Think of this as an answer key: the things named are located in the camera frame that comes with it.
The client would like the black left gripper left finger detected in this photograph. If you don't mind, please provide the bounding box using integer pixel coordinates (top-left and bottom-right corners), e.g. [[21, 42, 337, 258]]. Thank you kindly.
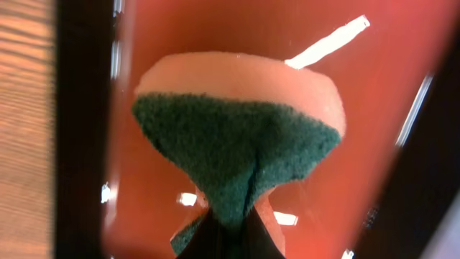
[[176, 212, 225, 259]]

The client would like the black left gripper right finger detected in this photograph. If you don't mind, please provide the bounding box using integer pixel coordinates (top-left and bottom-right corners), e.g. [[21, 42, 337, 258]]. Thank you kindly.
[[247, 209, 285, 259]]

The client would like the black tray with red liquid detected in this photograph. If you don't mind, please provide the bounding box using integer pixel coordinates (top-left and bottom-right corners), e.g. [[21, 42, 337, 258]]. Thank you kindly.
[[55, 0, 459, 258]]

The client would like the pink and green sponge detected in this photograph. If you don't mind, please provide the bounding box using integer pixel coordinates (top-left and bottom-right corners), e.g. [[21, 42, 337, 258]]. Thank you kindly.
[[132, 52, 346, 258]]

